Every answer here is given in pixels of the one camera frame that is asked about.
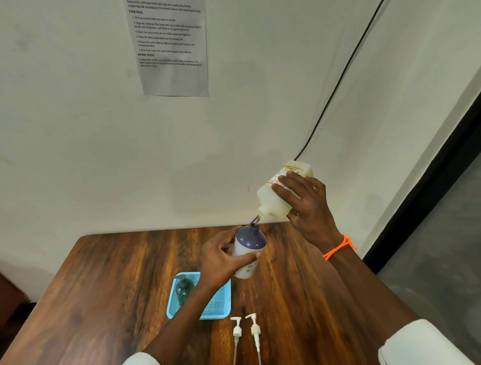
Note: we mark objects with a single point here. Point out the person's right hand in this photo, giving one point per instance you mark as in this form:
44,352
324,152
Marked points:
313,214

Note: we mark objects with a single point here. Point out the person's left hand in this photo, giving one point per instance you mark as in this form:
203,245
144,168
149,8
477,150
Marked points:
218,263

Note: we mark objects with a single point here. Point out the dark teal pump head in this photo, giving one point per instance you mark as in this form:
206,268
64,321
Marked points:
180,277

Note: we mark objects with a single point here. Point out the small navy white pump bottle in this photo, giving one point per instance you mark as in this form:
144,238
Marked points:
250,237

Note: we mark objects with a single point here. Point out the small teal translucent bottle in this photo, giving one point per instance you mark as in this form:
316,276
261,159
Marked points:
184,293

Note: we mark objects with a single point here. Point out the large yellow soap bottle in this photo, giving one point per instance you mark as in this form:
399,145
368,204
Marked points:
270,199

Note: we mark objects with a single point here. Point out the white pump head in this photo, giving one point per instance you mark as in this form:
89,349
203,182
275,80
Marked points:
255,330
236,331

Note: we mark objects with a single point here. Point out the person's right forearm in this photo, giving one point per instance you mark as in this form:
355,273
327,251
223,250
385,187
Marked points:
370,297

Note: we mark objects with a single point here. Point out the person's left forearm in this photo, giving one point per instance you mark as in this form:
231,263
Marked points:
178,327

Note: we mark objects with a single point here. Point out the person's left white sleeve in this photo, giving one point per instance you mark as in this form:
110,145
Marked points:
139,360

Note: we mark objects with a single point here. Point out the person's white sleeve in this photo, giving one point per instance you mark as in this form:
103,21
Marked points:
421,344
139,360

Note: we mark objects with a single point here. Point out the person's right white sleeve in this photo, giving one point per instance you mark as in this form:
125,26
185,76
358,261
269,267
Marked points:
421,344

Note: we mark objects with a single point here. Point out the blue plastic mesh basket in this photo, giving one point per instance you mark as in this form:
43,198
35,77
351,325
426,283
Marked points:
220,306

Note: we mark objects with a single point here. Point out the printed paper sheet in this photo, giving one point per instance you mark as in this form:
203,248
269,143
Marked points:
173,77

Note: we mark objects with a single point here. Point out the maroon upholstered seat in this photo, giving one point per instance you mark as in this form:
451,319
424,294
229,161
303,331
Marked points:
11,301

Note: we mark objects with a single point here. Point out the black door frame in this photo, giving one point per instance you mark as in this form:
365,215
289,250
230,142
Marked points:
424,188

